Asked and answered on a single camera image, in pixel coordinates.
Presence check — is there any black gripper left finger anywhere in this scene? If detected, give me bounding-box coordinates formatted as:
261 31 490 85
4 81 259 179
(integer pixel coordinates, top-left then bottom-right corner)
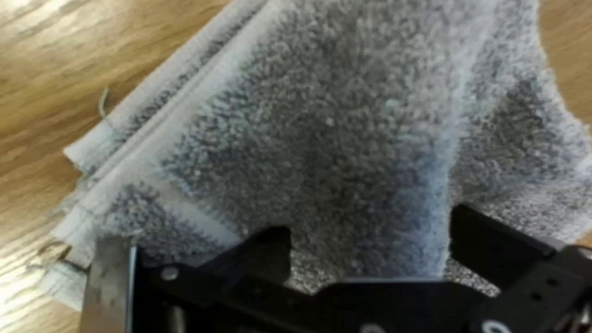
82 225 322 333

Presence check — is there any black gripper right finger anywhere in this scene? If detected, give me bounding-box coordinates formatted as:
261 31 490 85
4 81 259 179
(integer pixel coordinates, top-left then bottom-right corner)
450 203 592 333

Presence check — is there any grey towel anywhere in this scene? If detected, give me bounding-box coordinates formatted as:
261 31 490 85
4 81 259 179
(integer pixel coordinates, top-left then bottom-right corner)
39 0 592 312

